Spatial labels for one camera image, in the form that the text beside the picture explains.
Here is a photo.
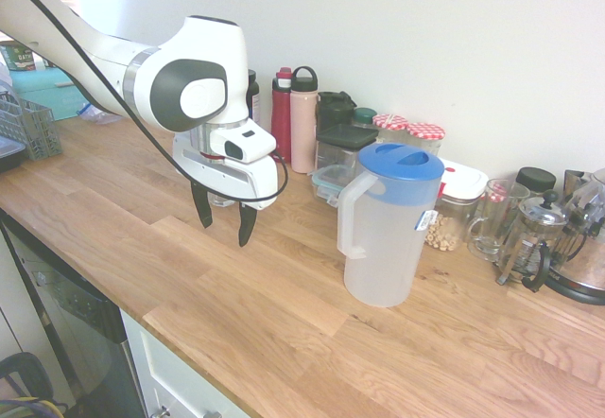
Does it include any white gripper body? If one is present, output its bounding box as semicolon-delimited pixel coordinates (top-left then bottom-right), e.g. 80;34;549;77
172;131;279;213

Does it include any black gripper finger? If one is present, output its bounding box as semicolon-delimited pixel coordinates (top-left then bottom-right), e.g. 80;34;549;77
237;202;259;248
190;179;215;230

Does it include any translucent pitcher with blue lid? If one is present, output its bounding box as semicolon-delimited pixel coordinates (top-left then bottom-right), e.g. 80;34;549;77
336;142;445;308

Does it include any red water bottle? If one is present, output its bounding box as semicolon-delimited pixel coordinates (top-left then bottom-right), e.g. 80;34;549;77
270;66;294;166

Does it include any pink water bottle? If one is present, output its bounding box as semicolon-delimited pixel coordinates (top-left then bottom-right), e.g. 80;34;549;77
289;65;320;175

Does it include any clear drinking glass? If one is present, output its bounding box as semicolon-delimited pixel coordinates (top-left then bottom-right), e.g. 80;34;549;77
207;189;237;209

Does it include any glass container with teal lid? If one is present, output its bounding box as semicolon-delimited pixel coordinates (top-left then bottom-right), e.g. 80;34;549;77
309;164;355;207

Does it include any square container with black lid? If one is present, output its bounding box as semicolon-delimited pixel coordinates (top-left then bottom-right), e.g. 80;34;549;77
314;123;380;178

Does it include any black shaker bottle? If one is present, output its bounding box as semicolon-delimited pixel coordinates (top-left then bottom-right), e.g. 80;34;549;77
315;90;356;135

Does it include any clear zip bag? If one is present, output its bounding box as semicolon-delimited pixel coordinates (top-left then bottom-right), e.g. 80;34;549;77
78;102;124;126

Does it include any jar with green lid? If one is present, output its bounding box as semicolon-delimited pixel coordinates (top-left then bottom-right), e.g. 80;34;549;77
352;107;378;131

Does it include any black dishwasher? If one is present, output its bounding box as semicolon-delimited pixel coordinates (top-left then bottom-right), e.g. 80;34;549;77
0;218;146;418

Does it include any white cabinet drawer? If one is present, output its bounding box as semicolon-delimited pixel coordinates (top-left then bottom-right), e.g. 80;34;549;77
120;307;251;418

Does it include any jar with red checkered lid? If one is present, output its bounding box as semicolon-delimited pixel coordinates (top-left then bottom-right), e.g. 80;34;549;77
484;183;511;209
372;113;409;146
405;122;446;159

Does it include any grey cutlery basket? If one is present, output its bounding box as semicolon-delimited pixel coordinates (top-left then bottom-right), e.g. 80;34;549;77
0;94;64;162

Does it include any teal box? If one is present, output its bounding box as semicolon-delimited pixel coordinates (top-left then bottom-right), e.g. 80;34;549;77
9;66;91;121

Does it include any dark dish tray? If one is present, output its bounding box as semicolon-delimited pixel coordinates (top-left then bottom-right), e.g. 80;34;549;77
0;136;25;173

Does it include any cereal container with white lid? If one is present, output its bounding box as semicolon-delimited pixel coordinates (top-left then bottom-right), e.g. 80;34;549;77
423;156;490;253

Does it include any green oats tub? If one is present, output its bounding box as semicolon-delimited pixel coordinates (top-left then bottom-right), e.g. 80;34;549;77
0;42;38;73

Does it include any clear glass mug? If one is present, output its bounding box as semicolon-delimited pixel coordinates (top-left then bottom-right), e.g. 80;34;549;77
466;178;530;262

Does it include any jar with black lid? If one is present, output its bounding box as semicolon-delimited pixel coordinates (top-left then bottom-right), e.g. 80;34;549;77
514;165;558;201

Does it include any glass French press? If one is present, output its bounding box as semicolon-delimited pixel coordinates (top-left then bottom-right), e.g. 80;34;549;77
495;189;568;294

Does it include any chrome electric kettle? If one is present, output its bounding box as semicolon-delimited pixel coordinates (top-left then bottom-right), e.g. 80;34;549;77
543;167;605;305

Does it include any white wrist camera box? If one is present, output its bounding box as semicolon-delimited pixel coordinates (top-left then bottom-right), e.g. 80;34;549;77
211;119;278;164

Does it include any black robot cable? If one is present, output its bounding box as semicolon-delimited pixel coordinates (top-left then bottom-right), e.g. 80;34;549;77
0;0;290;201

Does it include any metal drawer handle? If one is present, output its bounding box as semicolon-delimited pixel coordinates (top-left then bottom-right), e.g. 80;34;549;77
155;403;223;418

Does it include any black cable bundle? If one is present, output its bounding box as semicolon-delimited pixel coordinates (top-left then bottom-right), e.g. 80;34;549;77
0;351;70;418

